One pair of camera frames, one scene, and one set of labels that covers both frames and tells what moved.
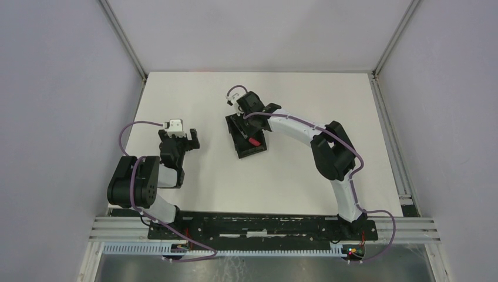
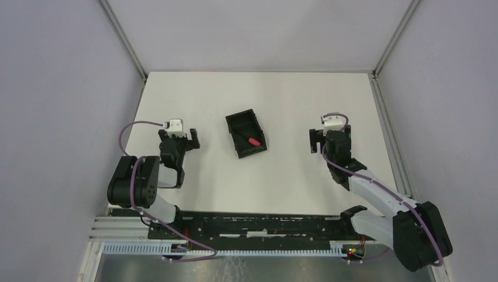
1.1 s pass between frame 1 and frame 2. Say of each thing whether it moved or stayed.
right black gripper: moved
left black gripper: stayed
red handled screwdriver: stayed
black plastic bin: stayed
